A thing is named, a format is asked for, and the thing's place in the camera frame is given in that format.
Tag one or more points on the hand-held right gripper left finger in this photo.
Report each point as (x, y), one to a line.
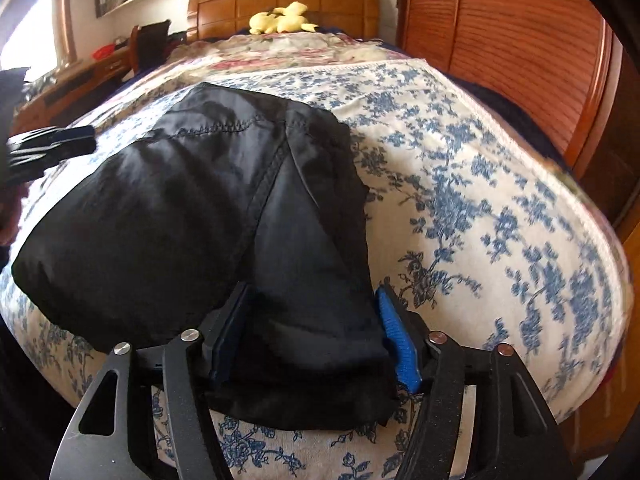
(227, 345)

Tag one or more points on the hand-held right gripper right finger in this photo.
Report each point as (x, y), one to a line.
(397, 340)

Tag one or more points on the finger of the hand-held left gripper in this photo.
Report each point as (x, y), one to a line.
(50, 155)
(65, 135)

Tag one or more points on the black jacket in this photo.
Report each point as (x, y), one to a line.
(175, 220)

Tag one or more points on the wooden desk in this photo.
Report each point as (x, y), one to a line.
(75, 90)

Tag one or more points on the window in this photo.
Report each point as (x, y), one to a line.
(55, 30)

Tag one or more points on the red bowl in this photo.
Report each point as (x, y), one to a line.
(105, 52)

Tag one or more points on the wooden chair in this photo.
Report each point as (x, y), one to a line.
(150, 42)

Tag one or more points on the blue floral bed sheet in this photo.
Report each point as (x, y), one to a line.
(475, 185)

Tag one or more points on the wooden headboard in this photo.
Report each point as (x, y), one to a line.
(225, 7)

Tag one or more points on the pink floral quilt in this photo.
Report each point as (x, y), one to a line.
(280, 50)

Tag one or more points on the yellow plush toy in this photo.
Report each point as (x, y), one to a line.
(282, 20)

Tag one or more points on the dark blue under sheet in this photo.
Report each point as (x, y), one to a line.
(510, 115)

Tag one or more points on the wooden louvred wardrobe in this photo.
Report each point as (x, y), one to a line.
(500, 35)

